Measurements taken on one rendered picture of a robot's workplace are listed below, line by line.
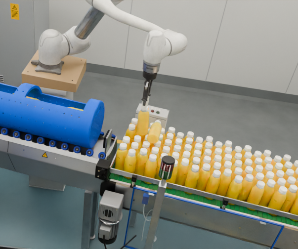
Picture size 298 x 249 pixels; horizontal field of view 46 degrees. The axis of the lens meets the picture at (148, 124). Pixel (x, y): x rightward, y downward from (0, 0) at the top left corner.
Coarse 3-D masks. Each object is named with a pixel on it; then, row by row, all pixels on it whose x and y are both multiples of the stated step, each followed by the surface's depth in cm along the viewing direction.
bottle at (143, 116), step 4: (140, 112) 200; (144, 112) 199; (148, 112) 201; (140, 116) 200; (144, 116) 199; (148, 116) 201; (140, 120) 201; (144, 120) 201; (148, 120) 203; (140, 124) 203; (144, 124) 202; (148, 124) 205; (140, 128) 204; (144, 128) 204; (140, 132) 205; (144, 132) 206
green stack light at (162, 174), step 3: (159, 171) 165; (162, 171) 163; (165, 171) 162; (171, 171) 163; (159, 174) 165; (162, 174) 164; (165, 174) 163; (168, 174) 163; (171, 174) 165; (162, 177) 164; (165, 177) 164; (168, 177) 164
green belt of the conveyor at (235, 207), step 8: (112, 160) 213; (112, 176) 199; (120, 176) 200; (136, 184) 197; (144, 184) 198; (152, 184) 199; (168, 192) 195; (176, 192) 196; (184, 192) 197; (200, 200) 194; (208, 200) 195; (216, 200) 196; (232, 208) 192; (240, 208) 193; (264, 216) 191; (272, 216) 192; (280, 216) 193; (296, 224) 189
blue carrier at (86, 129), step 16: (0, 96) 196; (16, 96) 196; (32, 96) 220; (48, 96) 218; (0, 112) 196; (16, 112) 195; (32, 112) 194; (48, 112) 193; (64, 112) 192; (80, 112) 192; (96, 112) 198; (16, 128) 202; (32, 128) 198; (48, 128) 195; (64, 128) 193; (80, 128) 192; (96, 128) 205; (80, 144) 199
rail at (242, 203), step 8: (112, 168) 193; (128, 176) 193; (144, 176) 191; (168, 184) 190; (176, 184) 190; (192, 192) 190; (200, 192) 189; (208, 192) 188; (232, 200) 187; (256, 208) 187; (264, 208) 185; (272, 208) 185; (288, 216) 185; (296, 216) 184
